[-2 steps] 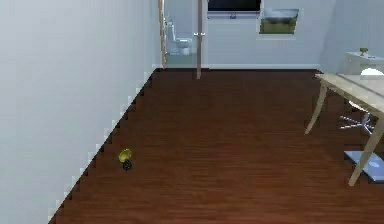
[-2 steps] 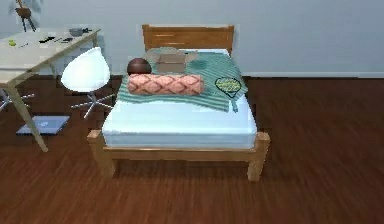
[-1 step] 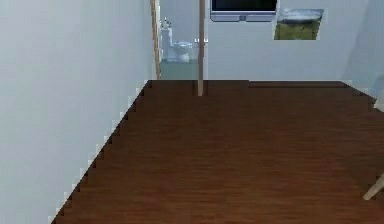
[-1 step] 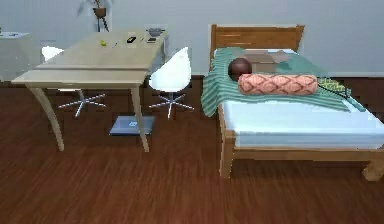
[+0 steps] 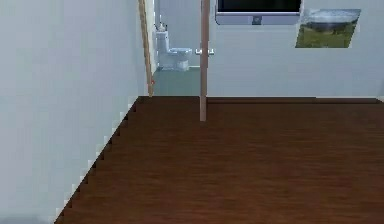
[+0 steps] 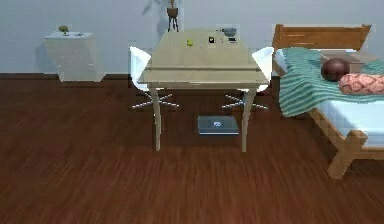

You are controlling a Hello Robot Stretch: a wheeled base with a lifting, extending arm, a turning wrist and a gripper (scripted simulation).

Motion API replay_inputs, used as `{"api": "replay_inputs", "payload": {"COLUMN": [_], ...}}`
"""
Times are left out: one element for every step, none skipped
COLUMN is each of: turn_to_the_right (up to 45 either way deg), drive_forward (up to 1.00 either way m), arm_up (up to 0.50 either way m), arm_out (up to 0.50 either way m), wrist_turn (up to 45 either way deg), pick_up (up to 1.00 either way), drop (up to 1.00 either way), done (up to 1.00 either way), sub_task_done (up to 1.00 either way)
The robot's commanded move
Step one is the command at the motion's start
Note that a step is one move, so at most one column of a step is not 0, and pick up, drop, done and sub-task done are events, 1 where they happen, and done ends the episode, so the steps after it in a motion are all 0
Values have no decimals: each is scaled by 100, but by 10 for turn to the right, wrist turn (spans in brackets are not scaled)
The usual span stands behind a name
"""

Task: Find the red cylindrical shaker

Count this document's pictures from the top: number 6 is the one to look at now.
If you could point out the grey laptop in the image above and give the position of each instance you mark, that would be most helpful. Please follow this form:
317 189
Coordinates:
218 125

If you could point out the beige wooden table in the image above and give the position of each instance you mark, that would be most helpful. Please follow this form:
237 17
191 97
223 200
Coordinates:
203 63

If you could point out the yellow-green fruit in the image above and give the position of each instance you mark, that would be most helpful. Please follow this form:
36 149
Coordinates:
189 42

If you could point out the white swivel chair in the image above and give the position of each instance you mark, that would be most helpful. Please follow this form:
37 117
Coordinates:
138 66
263 63

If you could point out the small black box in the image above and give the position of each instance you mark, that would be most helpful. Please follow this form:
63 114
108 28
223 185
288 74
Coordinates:
211 40

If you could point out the small dark flat object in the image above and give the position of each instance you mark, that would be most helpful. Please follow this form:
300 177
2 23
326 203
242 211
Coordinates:
232 40

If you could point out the grey bowl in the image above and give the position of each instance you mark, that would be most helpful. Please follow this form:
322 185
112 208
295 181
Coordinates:
229 32

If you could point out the teal striped blanket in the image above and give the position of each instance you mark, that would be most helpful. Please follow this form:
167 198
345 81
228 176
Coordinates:
300 83

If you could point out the white chest of drawers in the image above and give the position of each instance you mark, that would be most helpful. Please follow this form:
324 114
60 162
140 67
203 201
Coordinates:
75 56

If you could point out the small grey flat object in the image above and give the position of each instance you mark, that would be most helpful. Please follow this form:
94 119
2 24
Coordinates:
78 34

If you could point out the dark brown ball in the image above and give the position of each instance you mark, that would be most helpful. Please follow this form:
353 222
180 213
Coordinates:
335 69

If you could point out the small green plant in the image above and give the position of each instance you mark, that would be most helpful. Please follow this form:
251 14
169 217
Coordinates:
63 29

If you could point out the wooden bed with white mattress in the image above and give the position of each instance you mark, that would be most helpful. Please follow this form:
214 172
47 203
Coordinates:
353 120

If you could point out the pink patterned pillow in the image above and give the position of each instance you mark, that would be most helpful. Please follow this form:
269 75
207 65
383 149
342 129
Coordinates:
361 84

